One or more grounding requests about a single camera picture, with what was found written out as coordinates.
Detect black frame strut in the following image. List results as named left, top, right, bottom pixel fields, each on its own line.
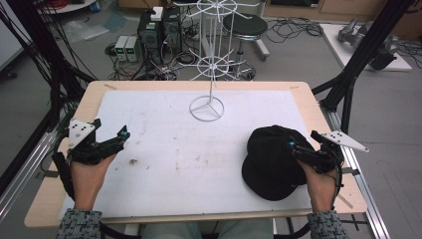
left=0, top=0, right=98, bottom=197
left=311, top=0, right=416, bottom=135

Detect black wrist strap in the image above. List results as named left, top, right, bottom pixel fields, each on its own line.
left=51, top=150, right=77, bottom=201

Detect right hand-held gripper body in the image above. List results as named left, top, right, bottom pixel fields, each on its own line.
left=293, top=129, right=370, bottom=175

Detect black floor cables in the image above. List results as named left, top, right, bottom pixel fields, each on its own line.
left=264, top=17, right=324, bottom=45

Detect white wire rack stand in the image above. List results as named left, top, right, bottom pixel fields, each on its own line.
left=172, top=0, right=263, bottom=123

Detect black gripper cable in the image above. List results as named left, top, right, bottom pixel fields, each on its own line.
left=330, top=155, right=345, bottom=211

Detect white box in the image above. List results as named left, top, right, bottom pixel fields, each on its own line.
left=150, top=6, right=164, bottom=22

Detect grey robot part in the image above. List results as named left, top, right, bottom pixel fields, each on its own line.
left=337, top=17, right=400, bottom=72

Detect white round table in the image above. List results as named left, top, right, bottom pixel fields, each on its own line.
left=37, top=0, right=98, bottom=15

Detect black computer tower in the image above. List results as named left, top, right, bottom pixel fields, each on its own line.
left=136, top=9, right=164, bottom=66
left=161, top=6, right=183, bottom=55

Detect black round stool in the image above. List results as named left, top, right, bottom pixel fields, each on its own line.
left=222, top=12, right=270, bottom=82

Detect grey power supply unit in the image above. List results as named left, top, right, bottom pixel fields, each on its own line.
left=113, top=35, right=129, bottom=63
left=124, top=35, right=141, bottom=63

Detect white floor platform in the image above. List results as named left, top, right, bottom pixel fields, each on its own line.
left=318, top=23, right=413, bottom=73

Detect person's right hand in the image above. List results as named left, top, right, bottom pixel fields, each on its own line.
left=299, top=160, right=338, bottom=213

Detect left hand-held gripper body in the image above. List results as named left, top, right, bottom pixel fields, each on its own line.
left=66, top=118, right=116, bottom=166

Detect clear plastic sheet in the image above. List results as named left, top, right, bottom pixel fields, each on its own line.
left=62, top=11, right=128, bottom=42

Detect black cap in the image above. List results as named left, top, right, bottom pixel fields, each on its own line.
left=241, top=124, right=320, bottom=202

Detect person's legs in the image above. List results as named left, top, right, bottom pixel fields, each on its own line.
left=141, top=219, right=275, bottom=239

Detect person's left hand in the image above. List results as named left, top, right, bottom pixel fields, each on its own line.
left=70, top=153, right=117, bottom=211

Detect aluminium rail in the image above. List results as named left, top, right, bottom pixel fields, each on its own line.
left=318, top=102, right=392, bottom=239
left=0, top=128, right=69, bottom=223

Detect white table mat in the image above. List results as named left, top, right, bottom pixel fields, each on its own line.
left=59, top=89, right=314, bottom=221

